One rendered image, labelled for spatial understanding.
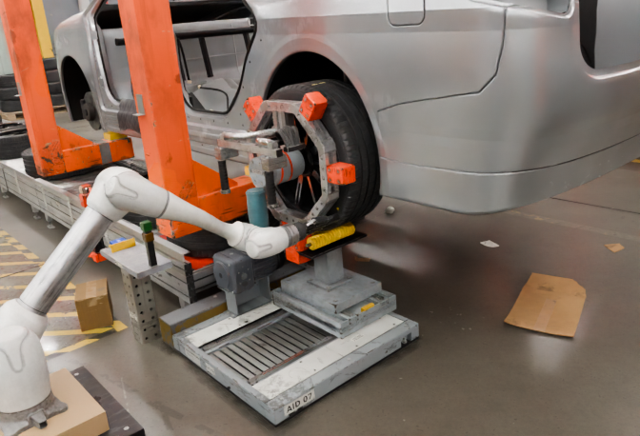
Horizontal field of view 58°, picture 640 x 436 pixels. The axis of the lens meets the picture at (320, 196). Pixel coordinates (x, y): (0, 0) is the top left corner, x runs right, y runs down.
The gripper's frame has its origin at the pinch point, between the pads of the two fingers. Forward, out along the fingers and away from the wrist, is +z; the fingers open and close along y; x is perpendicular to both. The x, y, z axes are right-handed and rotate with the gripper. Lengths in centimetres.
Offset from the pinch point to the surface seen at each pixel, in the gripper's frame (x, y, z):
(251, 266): 11, -51, -14
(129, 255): 44, -70, -57
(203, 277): 25, -82, -24
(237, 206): 42, -49, -5
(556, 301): -78, -10, 101
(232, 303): 4, -73, -21
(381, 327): -45, -33, 18
